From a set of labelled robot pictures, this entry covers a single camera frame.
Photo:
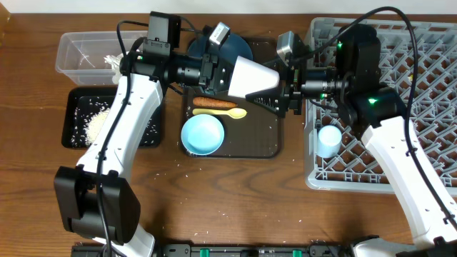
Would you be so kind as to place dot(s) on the pink plastic cup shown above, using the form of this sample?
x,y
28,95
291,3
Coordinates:
x,y
249,77

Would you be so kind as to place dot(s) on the yellow plastic spoon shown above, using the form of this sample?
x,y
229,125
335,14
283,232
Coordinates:
x,y
234,113

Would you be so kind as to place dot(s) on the light blue bowl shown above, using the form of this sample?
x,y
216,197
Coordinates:
x,y
202,135

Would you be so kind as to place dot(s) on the black food waste tray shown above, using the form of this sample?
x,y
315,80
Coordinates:
x,y
82,104

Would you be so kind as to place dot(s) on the white tissue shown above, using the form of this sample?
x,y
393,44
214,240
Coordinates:
x,y
114,62

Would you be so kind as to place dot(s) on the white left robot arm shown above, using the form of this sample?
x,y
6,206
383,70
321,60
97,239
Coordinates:
x,y
94,197

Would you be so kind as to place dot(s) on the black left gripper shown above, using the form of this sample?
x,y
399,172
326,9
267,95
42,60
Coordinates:
x,y
213,73

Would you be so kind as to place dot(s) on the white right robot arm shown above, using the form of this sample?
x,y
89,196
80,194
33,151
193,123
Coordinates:
x,y
380,119

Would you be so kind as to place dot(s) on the orange carrot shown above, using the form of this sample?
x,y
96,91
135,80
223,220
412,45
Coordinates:
x,y
210,103

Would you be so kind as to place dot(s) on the dark blue plate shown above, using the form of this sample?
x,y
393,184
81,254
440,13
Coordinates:
x,y
233,47

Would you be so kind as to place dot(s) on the light blue plastic cup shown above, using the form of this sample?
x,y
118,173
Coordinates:
x,y
329,141

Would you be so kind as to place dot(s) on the clear plastic waste bin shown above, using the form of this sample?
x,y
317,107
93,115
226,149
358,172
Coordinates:
x,y
80,57

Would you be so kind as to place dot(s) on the grey dishwasher rack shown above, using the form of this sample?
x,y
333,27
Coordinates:
x,y
433,111

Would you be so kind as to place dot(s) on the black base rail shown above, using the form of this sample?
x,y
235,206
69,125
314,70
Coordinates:
x,y
316,249

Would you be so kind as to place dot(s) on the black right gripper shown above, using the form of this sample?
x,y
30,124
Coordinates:
x,y
291,95

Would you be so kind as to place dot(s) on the dark brown serving tray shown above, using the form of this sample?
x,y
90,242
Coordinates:
x,y
259,133

